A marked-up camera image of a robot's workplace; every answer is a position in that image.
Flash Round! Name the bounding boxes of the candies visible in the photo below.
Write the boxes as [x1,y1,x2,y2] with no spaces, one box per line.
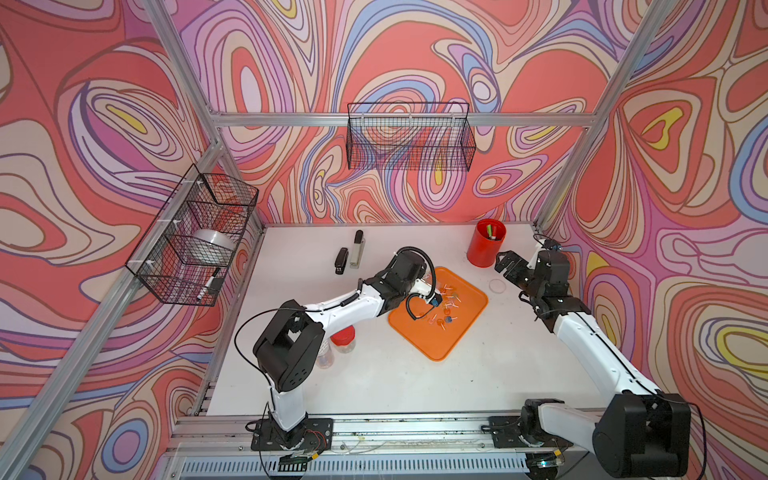
[427,293,462,329]

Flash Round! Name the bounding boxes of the clear candy jar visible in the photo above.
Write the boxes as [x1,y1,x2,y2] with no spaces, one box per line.
[433,274,459,303]

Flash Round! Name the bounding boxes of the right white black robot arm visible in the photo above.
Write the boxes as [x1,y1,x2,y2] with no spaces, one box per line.
[494,249,692,478]

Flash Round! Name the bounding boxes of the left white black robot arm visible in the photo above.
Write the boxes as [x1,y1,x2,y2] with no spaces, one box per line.
[252,246,442,433]

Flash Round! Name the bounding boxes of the red lid jar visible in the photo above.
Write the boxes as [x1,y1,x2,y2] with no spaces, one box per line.
[331,326,356,353]

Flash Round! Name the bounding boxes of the white lid jar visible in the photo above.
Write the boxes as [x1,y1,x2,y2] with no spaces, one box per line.
[315,339,335,369]

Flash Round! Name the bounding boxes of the red cup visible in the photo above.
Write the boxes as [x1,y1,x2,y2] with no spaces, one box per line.
[466,219,507,268]

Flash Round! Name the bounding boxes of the orange plastic tray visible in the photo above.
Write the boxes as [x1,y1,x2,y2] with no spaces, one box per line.
[388,267,488,362]

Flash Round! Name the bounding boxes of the beige stapler black top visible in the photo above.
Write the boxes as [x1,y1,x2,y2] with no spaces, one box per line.
[349,229,365,269]

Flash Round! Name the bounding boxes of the white roll in basket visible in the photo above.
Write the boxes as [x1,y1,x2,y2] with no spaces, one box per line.
[186,229,235,266]

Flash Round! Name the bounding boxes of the black marker in basket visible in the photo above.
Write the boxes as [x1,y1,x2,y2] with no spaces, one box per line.
[197,267,220,300]

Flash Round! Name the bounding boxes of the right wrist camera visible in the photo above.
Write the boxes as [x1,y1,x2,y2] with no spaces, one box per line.
[534,237,563,267]

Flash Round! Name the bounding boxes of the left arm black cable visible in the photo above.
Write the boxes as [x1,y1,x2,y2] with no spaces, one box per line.
[395,245,444,322]

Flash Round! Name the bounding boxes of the back black wire basket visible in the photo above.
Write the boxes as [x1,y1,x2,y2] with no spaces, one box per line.
[346,100,476,172]

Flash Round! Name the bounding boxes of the black wire basket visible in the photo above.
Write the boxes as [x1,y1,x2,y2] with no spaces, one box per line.
[125,165,259,307]
[346,100,476,172]

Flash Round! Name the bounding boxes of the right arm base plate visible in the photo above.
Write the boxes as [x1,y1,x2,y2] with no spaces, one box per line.
[480,415,573,450]

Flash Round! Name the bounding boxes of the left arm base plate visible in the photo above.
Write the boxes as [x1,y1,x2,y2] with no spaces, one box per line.
[246,417,334,453]

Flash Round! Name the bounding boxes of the left black wire basket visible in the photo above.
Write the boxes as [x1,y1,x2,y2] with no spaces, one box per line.
[125,165,259,307]

